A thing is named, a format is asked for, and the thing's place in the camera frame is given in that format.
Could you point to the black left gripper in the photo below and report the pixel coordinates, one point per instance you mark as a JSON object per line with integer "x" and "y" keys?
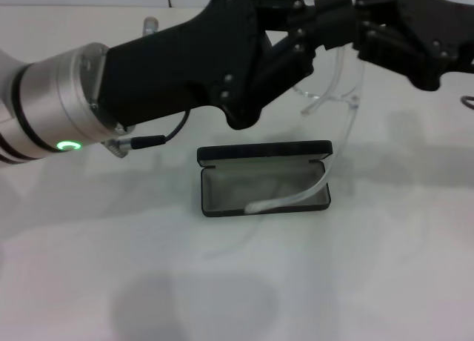
{"x": 177, "y": 66}

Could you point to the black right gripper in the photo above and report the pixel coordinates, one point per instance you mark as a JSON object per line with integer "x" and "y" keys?
{"x": 437, "y": 33}

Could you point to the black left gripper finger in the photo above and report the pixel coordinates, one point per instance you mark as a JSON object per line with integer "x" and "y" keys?
{"x": 296, "y": 63}

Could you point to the black glasses case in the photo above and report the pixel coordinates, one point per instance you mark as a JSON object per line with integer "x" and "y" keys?
{"x": 237, "y": 153}

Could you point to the clear white glasses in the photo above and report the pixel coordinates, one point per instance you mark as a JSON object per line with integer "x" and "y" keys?
{"x": 259, "y": 207}

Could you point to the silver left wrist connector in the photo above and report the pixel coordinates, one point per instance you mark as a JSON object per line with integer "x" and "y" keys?
{"x": 150, "y": 25}

